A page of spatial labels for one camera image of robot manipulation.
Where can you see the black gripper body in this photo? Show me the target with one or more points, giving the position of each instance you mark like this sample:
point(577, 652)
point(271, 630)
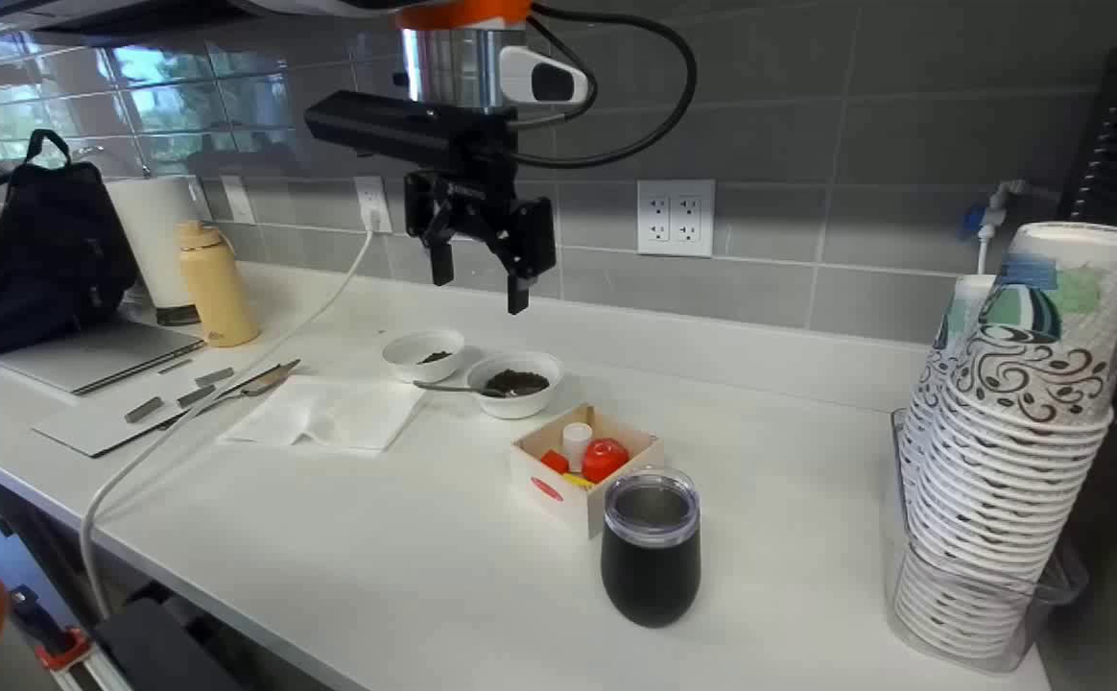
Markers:
point(478, 174)

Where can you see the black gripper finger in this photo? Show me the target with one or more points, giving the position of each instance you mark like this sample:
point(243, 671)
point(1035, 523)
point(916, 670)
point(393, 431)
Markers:
point(435, 241)
point(522, 241)

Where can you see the white paper napkin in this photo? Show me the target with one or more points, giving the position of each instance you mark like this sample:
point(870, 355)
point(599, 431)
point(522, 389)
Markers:
point(338, 417)

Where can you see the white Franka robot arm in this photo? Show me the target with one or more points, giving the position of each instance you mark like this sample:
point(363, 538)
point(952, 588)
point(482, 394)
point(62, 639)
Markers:
point(455, 64)

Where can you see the white outlet with plug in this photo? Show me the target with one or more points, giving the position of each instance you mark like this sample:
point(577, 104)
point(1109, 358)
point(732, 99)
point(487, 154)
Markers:
point(368, 191)

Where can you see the small white bowl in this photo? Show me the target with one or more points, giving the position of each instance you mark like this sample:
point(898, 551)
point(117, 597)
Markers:
point(403, 351)

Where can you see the white bowl with dark food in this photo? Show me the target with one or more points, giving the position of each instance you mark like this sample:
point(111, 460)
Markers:
point(513, 406)

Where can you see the small white bottle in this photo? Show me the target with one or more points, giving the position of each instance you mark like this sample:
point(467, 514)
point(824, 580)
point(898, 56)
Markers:
point(577, 441)

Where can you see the small red toy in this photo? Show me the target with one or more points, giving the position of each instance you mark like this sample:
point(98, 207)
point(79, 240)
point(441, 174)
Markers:
point(553, 460)

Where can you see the yellow squeeze bottle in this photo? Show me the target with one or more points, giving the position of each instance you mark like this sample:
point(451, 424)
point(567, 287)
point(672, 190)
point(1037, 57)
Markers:
point(216, 287)

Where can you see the metal tongs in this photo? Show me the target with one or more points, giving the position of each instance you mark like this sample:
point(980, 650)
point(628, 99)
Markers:
point(249, 380)

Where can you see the small wooden box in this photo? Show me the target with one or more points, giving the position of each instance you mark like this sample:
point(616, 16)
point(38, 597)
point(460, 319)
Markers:
point(570, 504)

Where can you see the white paper towel roll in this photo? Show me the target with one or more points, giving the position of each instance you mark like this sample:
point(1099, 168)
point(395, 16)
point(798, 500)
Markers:
point(156, 241)

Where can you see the long metal knife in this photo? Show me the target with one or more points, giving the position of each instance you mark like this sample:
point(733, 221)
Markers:
point(134, 367)

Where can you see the small metal utensil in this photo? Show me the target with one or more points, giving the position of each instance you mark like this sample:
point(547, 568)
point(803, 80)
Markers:
point(144, 406)

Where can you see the black tumbler with clear lid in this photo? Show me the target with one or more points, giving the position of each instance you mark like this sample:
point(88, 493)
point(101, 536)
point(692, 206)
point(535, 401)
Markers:
point(650, 560)

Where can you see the black bag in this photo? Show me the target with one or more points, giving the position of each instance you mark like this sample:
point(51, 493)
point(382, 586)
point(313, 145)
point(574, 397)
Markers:
point(30, 270)

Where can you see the black box under counter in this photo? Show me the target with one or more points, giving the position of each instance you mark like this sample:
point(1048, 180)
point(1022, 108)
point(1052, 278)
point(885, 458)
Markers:
point(166, 644)

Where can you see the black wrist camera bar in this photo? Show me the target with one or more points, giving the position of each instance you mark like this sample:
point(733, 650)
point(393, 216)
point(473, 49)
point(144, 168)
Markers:
point(379, 119)

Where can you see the white double wall outlet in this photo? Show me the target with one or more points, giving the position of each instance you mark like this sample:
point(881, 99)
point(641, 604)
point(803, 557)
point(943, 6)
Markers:
point(672, 216)

